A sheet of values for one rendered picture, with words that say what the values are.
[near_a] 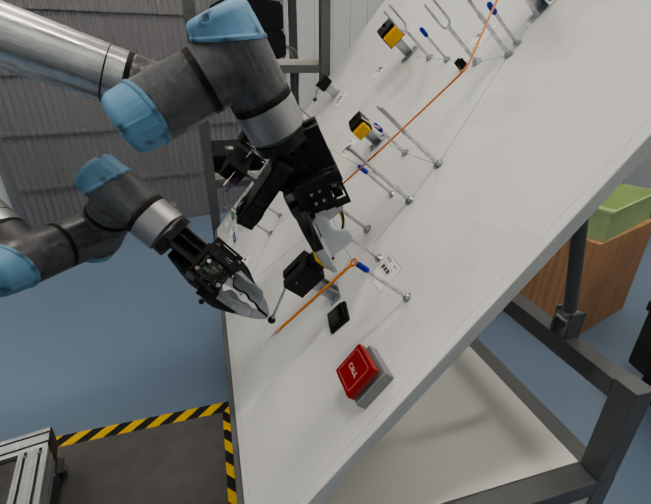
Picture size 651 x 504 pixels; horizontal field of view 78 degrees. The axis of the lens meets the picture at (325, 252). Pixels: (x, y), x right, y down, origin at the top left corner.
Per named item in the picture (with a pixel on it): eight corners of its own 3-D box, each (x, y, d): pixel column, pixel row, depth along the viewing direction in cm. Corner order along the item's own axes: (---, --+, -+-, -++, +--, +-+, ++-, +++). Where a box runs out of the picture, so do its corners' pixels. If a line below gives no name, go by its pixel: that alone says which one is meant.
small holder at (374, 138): (381, 121, 89) (358, 99, 86) (388, 138, 82) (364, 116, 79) (366, 136, 91) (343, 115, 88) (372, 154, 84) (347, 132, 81)
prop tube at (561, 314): (567, 329, 72) (586, 167, 58) (555, 321, 75) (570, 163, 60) (582, 323, 73) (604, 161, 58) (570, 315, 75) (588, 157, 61)
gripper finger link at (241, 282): (274, 315, 65) (230, 279, 63) (265, 317, 70) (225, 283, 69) (286, 300, 66) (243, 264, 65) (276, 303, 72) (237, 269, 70)
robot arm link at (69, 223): (36, 247, 66) (51, 206, 59) (96, 224, 75) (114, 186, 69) (69, 282, 66) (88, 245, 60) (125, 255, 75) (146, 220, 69)
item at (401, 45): (409, 38, 101) (385, 11, 97) (419, 49, 93) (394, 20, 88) (395, 53, 103) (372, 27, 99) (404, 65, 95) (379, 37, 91)
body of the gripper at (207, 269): (215, 296, 60) (151, 244, 58) (209, 301, 68) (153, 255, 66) (248, 259, 63) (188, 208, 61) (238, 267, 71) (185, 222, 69)
